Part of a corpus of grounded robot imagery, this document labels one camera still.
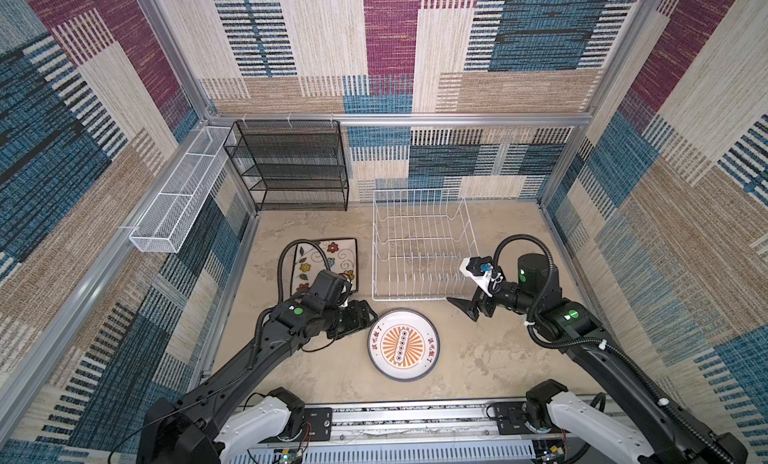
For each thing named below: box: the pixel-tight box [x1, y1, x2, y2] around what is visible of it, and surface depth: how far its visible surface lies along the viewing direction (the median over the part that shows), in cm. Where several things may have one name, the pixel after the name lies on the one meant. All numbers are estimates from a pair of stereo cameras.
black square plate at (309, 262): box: [291, 238, 358, 296], surface depth 103 cm
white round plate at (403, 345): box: [367, 308, 441, 382], surface depth 85 cm
